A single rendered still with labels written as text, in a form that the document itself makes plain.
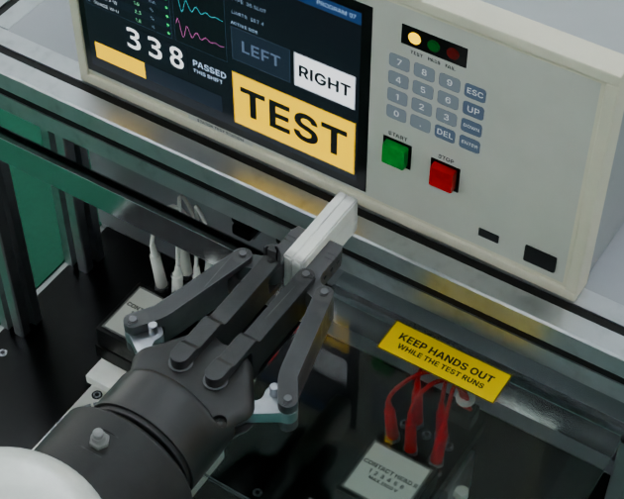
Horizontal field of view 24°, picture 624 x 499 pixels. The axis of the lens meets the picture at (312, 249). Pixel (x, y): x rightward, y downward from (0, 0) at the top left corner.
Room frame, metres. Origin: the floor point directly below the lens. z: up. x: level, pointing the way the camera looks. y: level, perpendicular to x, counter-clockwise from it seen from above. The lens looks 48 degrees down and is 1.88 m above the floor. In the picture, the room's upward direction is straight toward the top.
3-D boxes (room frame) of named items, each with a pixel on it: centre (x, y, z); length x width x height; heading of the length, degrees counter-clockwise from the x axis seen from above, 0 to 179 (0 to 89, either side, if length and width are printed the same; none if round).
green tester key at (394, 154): (0.73, -0.06, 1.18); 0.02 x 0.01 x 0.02; 57
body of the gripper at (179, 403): (0.51, 0.08, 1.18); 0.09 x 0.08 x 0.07; 148
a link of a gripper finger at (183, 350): (0.58, 0.05, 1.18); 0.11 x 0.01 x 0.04; 149
